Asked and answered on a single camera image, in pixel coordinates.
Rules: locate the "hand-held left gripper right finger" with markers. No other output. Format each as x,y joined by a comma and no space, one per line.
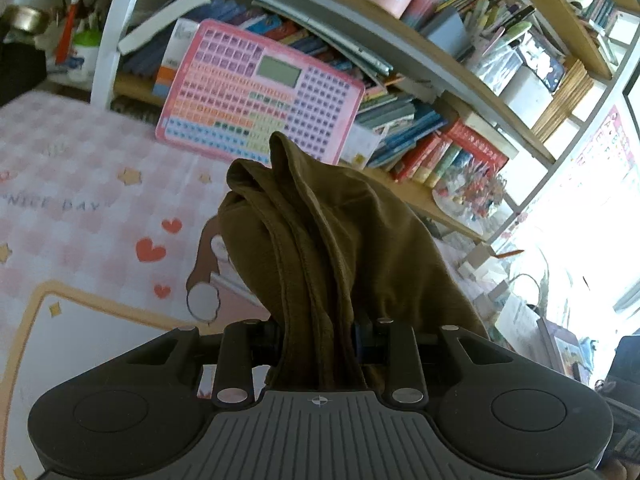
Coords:
400,350

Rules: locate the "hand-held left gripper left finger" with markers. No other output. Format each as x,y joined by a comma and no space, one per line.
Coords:
237,345

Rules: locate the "olive brown garment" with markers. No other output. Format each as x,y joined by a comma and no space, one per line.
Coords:
350,240

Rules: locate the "white paper note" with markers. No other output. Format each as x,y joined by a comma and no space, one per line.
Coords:
517,322

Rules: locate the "green spine book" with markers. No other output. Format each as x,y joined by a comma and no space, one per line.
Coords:
446,172

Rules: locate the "beige spine book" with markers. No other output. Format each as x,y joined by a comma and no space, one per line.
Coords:
434,166

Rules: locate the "pink printed desk mat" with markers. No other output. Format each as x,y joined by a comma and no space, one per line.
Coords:
75,240

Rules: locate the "thick red dictionary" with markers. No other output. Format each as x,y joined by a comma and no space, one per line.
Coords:
417,155

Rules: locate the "small white printed box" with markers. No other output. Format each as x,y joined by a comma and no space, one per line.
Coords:
361,146

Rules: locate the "wide red hardcover book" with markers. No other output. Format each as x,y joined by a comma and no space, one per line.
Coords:
470,142

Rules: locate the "row of thin picture books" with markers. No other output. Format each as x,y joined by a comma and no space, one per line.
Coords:
400,125

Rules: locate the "worn thick paperback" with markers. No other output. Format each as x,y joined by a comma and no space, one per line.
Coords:
500,137

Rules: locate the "pink toy learning tablet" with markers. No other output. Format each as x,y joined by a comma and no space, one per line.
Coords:
225,90

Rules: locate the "white square box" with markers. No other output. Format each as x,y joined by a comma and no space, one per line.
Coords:
525,97

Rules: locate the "wicker basket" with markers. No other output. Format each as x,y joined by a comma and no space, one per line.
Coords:
565,100

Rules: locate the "clear plastic bags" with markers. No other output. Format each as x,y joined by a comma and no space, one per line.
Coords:
505,60

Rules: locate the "white pen cup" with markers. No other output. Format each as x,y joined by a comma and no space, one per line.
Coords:
85,60

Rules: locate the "slim grey laptop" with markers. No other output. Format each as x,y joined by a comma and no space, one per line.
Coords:
325,32

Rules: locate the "black cloth bag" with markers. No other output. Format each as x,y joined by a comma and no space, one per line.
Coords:
20,72

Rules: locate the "brass bowl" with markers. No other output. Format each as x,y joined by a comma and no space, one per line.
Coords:
27,17

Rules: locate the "wall poster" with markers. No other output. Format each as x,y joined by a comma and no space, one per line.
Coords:
600,155

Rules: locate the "white frame wooden bookshelf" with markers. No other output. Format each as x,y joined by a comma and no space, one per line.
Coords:
425,45

